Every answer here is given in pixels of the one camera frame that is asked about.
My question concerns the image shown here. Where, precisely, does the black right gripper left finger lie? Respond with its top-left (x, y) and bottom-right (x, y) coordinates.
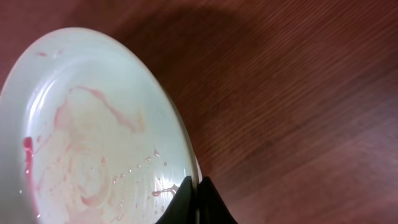
top-left (156, 176), bottom-right (197, 224)

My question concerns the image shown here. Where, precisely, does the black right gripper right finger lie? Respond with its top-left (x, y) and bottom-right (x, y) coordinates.
top-left (198, 177), bottom-right (238, 224)

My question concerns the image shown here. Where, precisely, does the light blue plate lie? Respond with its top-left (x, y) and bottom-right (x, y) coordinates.
top-left (1, 27), bottom-right (200, 223)

